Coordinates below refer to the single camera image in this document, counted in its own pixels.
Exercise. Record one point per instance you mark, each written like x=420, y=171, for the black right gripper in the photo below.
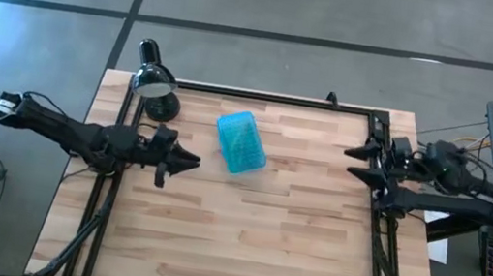
x=389, y=164

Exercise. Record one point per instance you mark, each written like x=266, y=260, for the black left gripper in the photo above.
x=162, y=147

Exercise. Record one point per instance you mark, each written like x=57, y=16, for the blue plastic basket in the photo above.
x=241, y=142

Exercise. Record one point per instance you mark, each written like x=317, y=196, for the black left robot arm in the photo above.
x=71, y=131

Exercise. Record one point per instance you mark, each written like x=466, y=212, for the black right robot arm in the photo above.
x=452, y=205

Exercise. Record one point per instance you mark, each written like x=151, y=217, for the small black clamp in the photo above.
x=333, y=99

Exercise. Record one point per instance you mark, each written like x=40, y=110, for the black desk lamp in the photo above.
x=154, y=80

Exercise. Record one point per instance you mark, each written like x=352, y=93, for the white paper sheet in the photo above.
x=438, y=245

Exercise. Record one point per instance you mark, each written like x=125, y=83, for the black table frame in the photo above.
x=257, y=95

